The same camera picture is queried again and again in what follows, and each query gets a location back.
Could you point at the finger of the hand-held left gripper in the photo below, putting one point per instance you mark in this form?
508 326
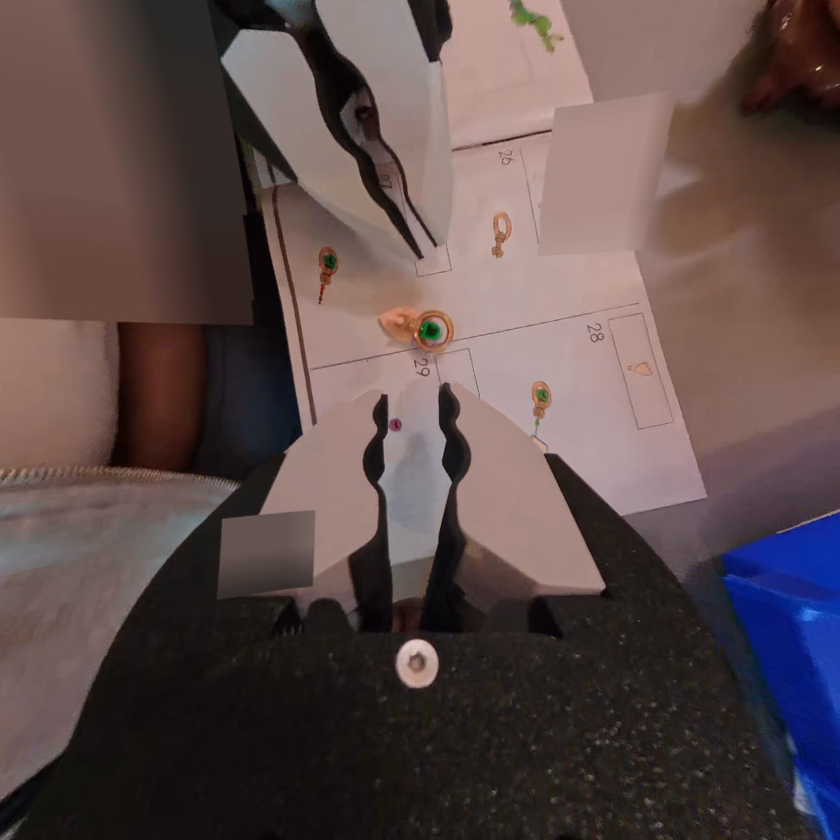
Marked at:
394 79
282 111

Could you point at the brown brick pot stand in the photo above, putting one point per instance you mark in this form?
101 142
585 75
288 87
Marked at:
800 65

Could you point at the green stud brick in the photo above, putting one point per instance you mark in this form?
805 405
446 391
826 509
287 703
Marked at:
431 329

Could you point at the white instruction booklet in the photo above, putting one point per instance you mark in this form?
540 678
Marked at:
558 341

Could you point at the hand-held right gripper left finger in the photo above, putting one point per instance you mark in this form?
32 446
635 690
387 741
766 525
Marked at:
328 472

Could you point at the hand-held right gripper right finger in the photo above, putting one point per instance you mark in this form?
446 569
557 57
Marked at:
518 512

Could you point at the blue plastic crate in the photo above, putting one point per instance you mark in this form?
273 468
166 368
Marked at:
787 623

